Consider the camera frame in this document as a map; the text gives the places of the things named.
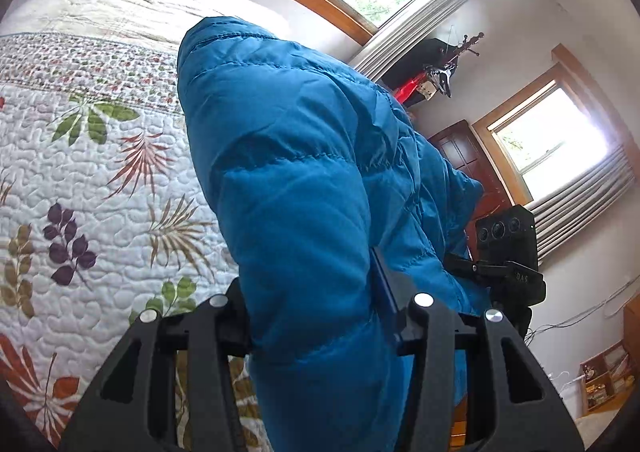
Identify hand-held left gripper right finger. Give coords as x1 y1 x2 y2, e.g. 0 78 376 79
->
372 248 583 452

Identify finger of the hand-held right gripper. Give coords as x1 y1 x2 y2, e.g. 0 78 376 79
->
444 253 511 285

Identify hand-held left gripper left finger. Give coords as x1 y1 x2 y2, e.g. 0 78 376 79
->
60 279 251 452

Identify blue puffer jacket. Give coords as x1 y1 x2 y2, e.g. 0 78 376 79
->
177 16 493 452

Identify grey window blind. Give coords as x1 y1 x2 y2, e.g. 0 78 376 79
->
527 142 640 263

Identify small wooden framed window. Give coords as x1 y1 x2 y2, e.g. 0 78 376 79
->
472 45 631 205

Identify dark wooden door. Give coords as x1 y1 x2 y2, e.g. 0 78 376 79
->
427 119 511 243

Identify white container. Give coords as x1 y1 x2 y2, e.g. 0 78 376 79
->
547 372 588 419

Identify wooden shelf unit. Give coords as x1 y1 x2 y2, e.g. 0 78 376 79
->
580 295 640 415

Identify red hanging garment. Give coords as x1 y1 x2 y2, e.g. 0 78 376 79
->
392 72 431 106

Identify coat rack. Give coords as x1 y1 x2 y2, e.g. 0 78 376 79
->
425 31 486 99

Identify floral quilted bedspread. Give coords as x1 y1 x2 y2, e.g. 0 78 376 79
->
0 0 291 452

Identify black hanging garment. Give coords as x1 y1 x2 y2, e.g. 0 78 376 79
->
380 37 453 88

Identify white window blind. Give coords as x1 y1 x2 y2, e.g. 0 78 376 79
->
347 0 501 83

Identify loose wall cables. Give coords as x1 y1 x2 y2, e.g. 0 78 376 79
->
525 272 640 338

